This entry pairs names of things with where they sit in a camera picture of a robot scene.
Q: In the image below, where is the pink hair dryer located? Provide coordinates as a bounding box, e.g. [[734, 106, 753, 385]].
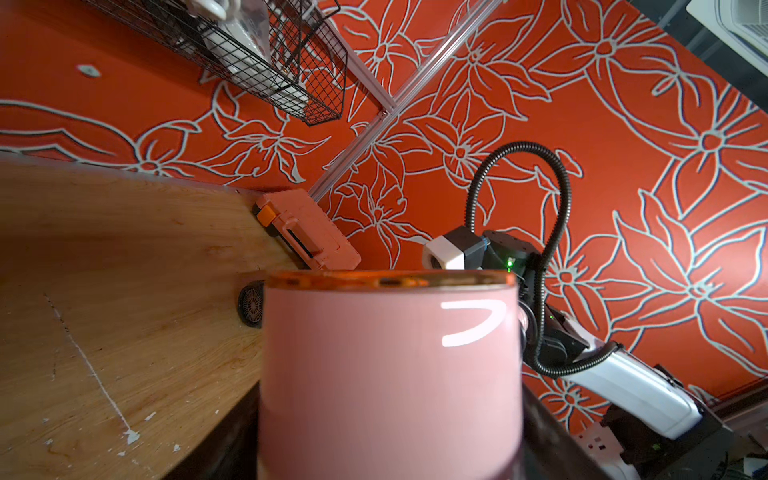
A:
[[257, 270, 524, 479]]

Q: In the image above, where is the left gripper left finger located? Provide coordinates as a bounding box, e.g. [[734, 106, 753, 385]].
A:
[[164, 383, 260, 480]]

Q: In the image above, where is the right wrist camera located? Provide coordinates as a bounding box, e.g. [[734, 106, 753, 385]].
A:
[[422, 225, 489, 270]]

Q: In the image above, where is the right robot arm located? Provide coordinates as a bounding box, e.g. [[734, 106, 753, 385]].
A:
[[464, 141, 735, 479]]

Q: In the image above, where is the dark green hair dryer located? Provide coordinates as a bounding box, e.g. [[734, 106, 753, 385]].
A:
[[237, 280, 264, 329]]

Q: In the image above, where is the orange tool case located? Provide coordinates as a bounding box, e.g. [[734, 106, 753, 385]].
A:
[[252, 189, 361, 270]]

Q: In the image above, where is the black wire wall basket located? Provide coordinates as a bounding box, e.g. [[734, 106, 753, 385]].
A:
[[92, 0, 348, 126]]

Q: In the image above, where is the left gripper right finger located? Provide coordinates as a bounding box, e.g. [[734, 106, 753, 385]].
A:
[[522, 386, 610, 480]]

